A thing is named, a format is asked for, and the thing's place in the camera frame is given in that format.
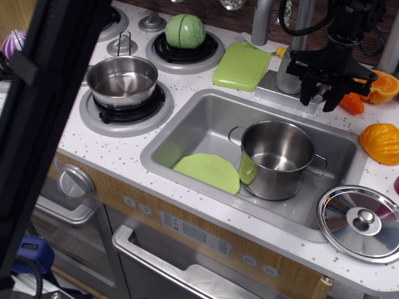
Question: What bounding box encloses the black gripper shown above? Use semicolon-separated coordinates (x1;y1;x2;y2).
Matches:
286;48;378;112

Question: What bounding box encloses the silver faucet lever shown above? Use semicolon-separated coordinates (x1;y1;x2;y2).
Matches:
310;83;330;104

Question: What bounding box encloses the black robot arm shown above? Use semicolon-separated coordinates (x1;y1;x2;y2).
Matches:
284;1;387;112

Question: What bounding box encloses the orange toy carrot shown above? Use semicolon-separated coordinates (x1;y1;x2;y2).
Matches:
339;93;365;115

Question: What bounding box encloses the silver faucet base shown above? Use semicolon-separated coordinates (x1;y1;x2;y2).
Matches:
255;46;321;114

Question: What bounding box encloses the yellow toy corn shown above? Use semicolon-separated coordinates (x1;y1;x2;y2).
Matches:
276;47;287;58

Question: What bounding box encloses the orange toy pepper half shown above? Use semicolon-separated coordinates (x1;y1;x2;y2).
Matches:
360;69;398;104

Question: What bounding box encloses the large steel pot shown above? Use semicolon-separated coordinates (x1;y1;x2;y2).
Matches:
228;120;329;201

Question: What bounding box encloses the green cutting board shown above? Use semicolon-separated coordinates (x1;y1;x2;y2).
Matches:
212;42;272;92

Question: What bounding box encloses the silver faucet spout pipe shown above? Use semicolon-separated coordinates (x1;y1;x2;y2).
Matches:
251;0;275;45

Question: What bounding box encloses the grey sink basin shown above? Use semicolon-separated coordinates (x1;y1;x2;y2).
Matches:
140;89;367;242

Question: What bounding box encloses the green plastic plate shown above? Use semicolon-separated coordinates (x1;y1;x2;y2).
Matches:
172;153;241;195

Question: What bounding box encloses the steel pot lid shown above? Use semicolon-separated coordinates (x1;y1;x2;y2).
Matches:
316;185;398;263

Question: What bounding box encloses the green toy cabbage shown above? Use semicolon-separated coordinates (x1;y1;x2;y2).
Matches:
165;14;206;49

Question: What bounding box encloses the rear right stove burner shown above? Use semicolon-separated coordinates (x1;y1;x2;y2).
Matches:
145;32;225;75

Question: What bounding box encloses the stove burner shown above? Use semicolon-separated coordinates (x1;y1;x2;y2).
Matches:
79;82;174;138
97;6;128;42
145;32;225;75

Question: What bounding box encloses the grey stove knob rear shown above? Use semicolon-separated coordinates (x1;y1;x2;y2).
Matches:
138;12;166;32

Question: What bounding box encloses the front stove burner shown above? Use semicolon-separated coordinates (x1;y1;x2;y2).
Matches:
79;82;174;138

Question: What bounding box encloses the small steel saucepan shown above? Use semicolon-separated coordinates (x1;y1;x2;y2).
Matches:
87;31;158;110

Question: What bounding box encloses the grey control panel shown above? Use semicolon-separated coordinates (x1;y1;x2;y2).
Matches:
159;210;233;257

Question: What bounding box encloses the grey stove knob middle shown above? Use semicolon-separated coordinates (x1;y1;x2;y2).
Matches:
107;34;138;56

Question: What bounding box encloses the rear left stove burner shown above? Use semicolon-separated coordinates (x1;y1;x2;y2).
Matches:
97;6;128;42

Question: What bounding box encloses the silver oven dial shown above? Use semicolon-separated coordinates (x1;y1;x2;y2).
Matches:
57;163;95;199

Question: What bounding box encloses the purple striped toy onion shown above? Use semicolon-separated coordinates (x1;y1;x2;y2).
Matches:
1;29;27;60

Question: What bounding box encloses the blue clamp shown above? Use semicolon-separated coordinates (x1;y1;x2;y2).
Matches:
16;235;55;274

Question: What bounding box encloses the silver dishwasher door handle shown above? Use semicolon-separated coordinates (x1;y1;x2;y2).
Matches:
112;225;254;298

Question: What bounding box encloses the silver oven door handle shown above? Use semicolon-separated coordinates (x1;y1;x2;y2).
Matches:
35;184;95;229

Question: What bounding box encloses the black foreground frame post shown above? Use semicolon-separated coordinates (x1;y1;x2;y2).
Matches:
1;1;111;283

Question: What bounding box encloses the black coiled cable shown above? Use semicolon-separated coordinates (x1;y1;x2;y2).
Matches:
14;255;48;299

